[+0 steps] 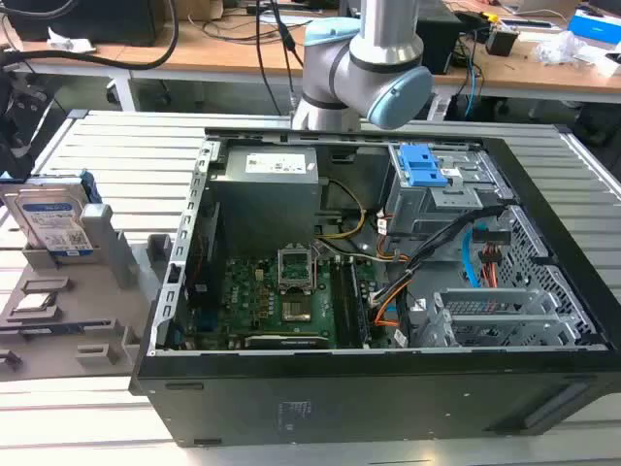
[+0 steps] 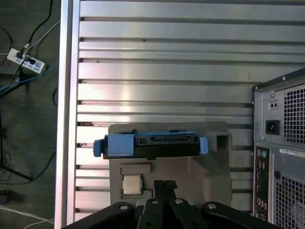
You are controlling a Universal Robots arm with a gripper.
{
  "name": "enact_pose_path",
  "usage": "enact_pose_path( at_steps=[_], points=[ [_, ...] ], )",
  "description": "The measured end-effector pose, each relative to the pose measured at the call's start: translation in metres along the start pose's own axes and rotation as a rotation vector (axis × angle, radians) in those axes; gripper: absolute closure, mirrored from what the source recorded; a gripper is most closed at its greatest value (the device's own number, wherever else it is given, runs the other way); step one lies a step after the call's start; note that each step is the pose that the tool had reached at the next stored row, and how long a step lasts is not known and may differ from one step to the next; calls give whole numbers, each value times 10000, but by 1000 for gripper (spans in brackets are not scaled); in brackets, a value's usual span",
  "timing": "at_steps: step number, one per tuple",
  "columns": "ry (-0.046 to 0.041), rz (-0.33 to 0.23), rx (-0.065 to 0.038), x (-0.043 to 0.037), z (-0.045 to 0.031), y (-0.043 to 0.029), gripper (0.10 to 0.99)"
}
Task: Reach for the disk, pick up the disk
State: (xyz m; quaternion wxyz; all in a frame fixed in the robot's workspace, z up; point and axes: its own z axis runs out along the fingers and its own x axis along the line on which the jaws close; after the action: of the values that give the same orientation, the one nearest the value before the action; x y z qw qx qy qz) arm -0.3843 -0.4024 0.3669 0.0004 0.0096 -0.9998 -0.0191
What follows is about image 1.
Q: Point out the hard disk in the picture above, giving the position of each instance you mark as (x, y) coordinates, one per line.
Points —
(48, 218)

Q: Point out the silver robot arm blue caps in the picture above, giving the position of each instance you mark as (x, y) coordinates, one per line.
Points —
(383, 29)

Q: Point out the blue disk bay latch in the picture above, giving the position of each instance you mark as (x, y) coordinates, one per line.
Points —
(419, 167)

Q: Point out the grey metal disk bay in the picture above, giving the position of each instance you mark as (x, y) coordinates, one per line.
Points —
(427, 209)

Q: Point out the crumpled white paper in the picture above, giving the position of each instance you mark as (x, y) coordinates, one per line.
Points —
(70, 43)

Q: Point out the large black case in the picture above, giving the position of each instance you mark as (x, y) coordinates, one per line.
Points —
(87, 19)

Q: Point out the silver CPU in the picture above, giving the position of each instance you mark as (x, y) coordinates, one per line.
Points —
(36, 302)

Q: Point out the grey parts rack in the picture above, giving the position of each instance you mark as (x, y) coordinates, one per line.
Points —
(97, 310)

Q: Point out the RAM stick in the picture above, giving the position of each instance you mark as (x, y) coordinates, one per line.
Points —
(53, 328)

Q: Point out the wooden desk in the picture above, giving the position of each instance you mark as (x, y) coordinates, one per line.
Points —
(218, 53)

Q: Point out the grey power supply unit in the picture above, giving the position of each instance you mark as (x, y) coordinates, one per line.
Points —
(262, 199)

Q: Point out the green motherboard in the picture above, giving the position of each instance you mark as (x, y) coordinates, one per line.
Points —
(247, 301)

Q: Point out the CPU socket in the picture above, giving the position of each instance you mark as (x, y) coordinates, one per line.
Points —
(295, 272)

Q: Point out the small gold chipset heatsink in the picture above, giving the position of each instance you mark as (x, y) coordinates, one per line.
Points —
(296, 310)

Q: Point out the black graphics card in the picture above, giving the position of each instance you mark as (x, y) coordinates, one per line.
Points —
(286, 341)

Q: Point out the black open PC case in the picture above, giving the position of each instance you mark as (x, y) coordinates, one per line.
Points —
(339, 398)

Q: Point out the black desktop computer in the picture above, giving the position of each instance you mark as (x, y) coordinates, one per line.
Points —
(439, 39)

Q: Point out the small black box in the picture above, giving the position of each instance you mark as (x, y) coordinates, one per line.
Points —
(500, 41)

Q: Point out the crumpled clear plastic wrap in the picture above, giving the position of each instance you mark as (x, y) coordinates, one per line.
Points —
(560, 48)

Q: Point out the blue cardboard box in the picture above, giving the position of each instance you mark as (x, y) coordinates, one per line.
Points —
(594, 26)

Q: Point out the silver expansion slot bracket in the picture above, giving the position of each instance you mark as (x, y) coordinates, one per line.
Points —
(495, 322)
(490, 296)

